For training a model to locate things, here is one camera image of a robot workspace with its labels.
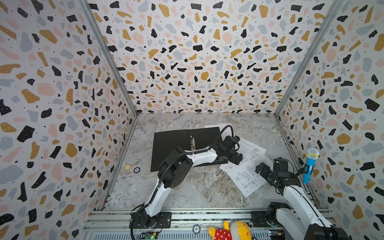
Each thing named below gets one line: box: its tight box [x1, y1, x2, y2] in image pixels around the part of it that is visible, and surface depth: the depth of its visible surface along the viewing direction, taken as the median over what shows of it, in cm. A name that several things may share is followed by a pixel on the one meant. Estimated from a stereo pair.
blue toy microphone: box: [303, 147, 320, 184], surface depth 71 cm
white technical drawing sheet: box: [224, 148, 273, 198], surface depth 92 cm
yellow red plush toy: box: [208, 220, 252, 240], surface depth 67 cm
